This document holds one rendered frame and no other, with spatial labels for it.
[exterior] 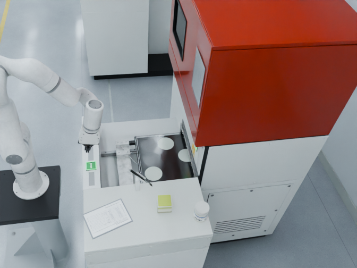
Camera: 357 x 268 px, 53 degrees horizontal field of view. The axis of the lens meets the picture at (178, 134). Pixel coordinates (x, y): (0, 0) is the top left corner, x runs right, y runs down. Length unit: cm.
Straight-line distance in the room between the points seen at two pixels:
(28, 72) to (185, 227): 101
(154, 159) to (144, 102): 172
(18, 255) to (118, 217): 124
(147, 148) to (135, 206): 45
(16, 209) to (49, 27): 329
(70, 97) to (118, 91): 233
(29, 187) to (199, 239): 94
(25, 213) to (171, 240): 79
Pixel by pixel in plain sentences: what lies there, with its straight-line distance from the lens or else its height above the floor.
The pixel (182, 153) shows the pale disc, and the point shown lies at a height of 90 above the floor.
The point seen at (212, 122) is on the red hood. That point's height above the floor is 140.
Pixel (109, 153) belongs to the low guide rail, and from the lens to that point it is 225.
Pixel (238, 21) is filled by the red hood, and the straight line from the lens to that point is 160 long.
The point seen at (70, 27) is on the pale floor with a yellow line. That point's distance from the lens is 500.
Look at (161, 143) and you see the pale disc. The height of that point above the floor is 90.
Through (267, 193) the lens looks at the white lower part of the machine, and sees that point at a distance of 238.
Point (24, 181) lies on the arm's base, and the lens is 205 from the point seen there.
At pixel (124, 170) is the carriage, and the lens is 213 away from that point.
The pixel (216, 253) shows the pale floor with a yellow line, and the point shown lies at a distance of 288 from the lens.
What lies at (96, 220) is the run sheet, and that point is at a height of 97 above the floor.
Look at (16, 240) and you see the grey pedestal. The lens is 301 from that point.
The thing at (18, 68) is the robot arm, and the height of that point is 168.
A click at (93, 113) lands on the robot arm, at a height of 141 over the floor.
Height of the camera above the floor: 259
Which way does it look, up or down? 47 degrees down
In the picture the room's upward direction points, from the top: 7 degrees clockwise
